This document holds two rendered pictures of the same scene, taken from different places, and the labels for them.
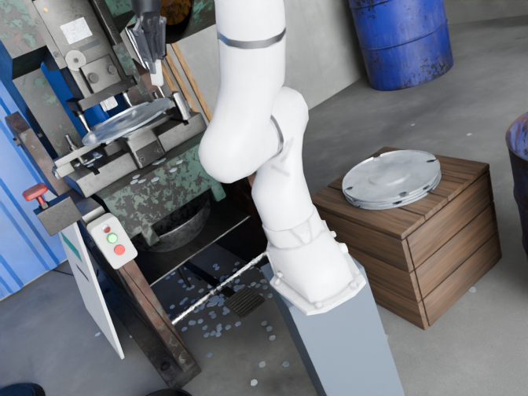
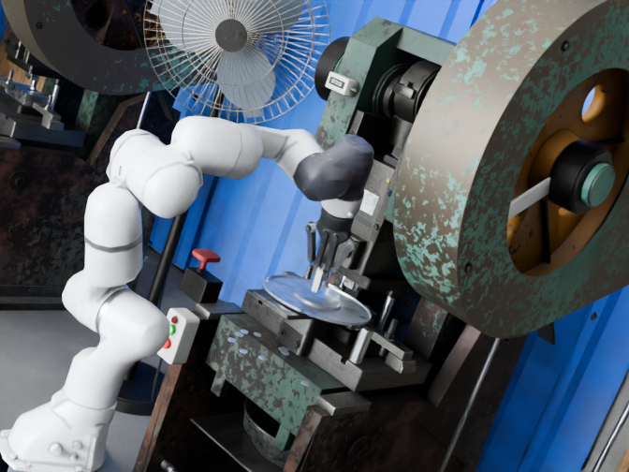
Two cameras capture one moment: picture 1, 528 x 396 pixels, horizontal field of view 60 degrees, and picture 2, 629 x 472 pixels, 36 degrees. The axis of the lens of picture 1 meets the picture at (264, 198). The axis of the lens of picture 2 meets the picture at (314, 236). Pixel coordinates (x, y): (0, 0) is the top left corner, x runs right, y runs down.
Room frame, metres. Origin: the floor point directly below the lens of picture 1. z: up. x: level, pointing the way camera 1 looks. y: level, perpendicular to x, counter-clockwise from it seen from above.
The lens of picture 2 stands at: (0.36, -1.85, 1.55)
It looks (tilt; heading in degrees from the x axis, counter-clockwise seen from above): 14 degrees down; 65
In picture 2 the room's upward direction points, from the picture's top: 20 degrees clockwise
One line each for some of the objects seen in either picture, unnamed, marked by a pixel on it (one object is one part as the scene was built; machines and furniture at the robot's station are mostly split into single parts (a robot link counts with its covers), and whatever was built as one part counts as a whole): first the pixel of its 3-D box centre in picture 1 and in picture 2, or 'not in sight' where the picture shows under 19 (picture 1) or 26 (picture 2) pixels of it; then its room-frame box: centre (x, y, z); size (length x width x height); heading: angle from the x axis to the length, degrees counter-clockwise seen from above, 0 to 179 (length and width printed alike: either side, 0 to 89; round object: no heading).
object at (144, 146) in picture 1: (143, 141); (296, 323); (1.36, 0.27, 0.72); 0.25 x 0.14 x 0.14; 26
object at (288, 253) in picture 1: (306, 250); (61, 423); (0.79, -0.04, 0.52); 0.22 x 0.19 x 0.14; 10
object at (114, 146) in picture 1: (124, 135); (342, 320); (1.52, 0.35, 0.72); 0.20 x 0.16 x 0.03; 116
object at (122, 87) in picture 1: (103, 96); (359, 272); (1.52, 0.35, 0.86); 0.20 x 0.16 x 0.05; 116
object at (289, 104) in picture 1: (280, 154); (119, 350); (0.85, -0.06, 0.71); 0.18 x 0.11 x 0.25; 128
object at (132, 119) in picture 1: (126, 120); (317, 299); (1.40, 0.30, 0.79); 0.29 x 0.29 x 0.01
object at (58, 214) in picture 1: (68, 229); (195, 302); (1.18, 0.53, 0.62); 0.10 x 0.06 x 0.20; 116
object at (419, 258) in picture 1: (402, 228); not in sight; (1.20, -0.38, 0.18); 0.40 x 0.38 x 0.35; 24
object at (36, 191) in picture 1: (41, 200); (202, 265); (1.17, 0.54, 0.72); 0.07 x 0.06 x 0.08; 26
